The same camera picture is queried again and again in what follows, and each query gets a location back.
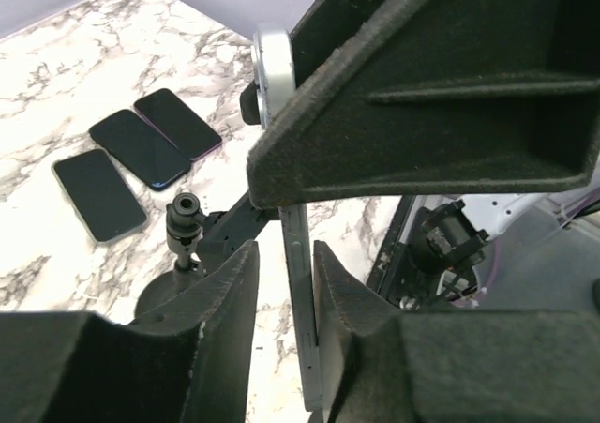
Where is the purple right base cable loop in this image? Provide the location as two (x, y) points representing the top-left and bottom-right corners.
(449, 244), (507, 311)

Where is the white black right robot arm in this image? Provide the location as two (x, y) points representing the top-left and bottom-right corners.
(247, 0), (599, 303)

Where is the silver-edged phone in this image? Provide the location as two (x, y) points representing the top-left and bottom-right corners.
(52, 149), (147, 243)

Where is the black front rail bar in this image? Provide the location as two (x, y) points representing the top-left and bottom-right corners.
(366, 196), (416, 299)

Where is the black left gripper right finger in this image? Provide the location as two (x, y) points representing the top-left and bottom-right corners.
(314, 241), (599, 422)

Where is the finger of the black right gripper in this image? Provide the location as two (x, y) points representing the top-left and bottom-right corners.
(247, 0), (599, 208)
(291, 0), (388, 86)

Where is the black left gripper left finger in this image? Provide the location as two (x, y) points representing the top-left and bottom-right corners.
(1, 241), (260, 422)

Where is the pink-edged black phone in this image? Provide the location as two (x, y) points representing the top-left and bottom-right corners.
(133, 88), (222, 160)

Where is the black tall phone stand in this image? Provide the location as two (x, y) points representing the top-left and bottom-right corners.
(134, 192), (278, 317)

